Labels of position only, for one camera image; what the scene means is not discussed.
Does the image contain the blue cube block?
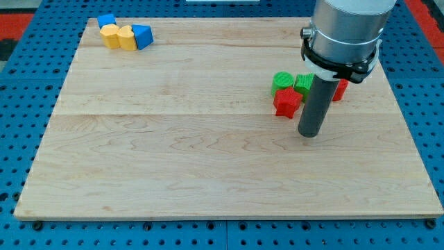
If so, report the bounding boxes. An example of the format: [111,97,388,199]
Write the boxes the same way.
[96,13,116,28]

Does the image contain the yellow heart block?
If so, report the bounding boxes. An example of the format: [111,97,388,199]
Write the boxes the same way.
[117,25,137,51]

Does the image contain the green cylinder block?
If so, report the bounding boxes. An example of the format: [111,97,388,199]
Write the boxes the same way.
[271,72,295,97]

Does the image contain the red block behind rod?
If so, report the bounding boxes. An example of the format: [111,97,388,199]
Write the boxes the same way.
[332,79,349,101]

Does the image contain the black clamp ring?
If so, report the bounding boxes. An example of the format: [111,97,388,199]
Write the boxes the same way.
[300,37,381,85]

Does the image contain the blue triangle block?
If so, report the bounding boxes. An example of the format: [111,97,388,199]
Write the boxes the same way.
[132,24,154,50]

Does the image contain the wooden board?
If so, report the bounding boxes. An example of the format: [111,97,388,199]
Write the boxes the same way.
[14,18,443,221]

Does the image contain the green star block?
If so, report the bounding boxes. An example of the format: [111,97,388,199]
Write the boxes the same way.
[293,73,314,102]

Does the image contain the red star block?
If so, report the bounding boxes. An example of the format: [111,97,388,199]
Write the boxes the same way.
[273,87,303,119]

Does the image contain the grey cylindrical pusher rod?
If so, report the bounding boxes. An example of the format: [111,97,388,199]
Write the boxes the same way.
[297,75,339,138]

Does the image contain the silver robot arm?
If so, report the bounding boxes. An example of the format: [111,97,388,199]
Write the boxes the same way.
[300,0,396,83]

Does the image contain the yellow hexagon block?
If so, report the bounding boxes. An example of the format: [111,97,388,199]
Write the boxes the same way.
[100,24,120,49]

